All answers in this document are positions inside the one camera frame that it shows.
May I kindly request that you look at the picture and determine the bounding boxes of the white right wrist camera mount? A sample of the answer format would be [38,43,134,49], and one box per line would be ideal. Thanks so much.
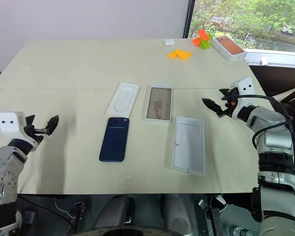
[229,76,256,119]

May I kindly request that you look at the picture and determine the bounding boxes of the green toy building block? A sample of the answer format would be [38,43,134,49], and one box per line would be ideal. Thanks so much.
[198,33,214,50]

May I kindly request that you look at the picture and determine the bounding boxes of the black window frame post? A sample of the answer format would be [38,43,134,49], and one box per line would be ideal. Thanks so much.
[182,0,196,39]

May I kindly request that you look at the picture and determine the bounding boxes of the white phone box lid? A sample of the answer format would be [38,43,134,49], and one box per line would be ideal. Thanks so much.
[171,116,207,177]

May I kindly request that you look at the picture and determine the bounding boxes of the white window sill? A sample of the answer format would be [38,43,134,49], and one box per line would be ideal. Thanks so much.
[243,48,295,71]

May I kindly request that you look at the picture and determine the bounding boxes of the black clamp bracket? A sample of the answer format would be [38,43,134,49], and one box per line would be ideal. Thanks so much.
[74,201,87,222]
[198,198,222,233]

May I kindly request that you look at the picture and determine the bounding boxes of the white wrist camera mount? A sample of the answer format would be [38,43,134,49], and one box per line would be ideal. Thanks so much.
[0,112,39,152]
[229,76,256,119]

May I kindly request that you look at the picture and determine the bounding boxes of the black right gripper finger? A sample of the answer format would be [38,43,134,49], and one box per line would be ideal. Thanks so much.
[202,98,225,116]
[218,88,231,100]

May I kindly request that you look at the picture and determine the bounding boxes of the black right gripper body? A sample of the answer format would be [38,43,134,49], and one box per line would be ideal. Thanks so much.
[217,88,239,118]

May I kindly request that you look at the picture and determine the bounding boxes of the clear plastic bottle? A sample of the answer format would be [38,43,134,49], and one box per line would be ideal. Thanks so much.
[233,227,254,236]

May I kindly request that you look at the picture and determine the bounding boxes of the dark rounded grey shape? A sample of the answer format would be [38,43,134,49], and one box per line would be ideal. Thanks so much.
[94,195,135,230]
[162,194,194,236]

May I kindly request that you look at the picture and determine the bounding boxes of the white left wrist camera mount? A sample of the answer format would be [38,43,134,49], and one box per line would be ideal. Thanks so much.
[0,112,39,152]

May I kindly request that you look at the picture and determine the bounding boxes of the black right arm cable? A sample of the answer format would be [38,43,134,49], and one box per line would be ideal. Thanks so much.
[221,94,295,197]

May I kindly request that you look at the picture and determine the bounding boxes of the dark blue smartphone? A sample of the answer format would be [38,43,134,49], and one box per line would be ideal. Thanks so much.
[98,117,130,163]

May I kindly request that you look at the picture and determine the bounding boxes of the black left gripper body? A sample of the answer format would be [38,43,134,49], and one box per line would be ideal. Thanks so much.
[24,123,48,146]

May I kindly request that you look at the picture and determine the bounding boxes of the small grey square block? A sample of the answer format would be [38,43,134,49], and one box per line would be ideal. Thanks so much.
[22,210,37,225]

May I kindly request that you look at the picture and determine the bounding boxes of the white box lid insert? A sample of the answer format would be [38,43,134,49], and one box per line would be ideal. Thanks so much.
[105,82,141,117]

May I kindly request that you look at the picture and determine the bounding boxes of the white phone box base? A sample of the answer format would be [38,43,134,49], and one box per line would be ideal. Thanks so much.
[144,84,174,123]

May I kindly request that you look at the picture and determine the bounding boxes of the phone box with orange print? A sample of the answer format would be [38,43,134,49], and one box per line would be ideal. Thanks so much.
[210,34,247,62]

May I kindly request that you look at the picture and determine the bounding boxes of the yellow toy building blocks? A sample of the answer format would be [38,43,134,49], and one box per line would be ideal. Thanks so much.
[167,49,193,61]

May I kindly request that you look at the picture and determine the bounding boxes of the thin white cable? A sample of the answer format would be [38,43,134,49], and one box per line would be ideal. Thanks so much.
[54,196,75,219]

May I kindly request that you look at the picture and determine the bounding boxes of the orange toy building block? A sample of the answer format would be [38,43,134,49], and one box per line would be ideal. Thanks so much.
[192,29,210,46]

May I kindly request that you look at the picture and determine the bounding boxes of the dark chair with grey bar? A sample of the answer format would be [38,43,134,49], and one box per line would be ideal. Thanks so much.
[277,78,295,112]

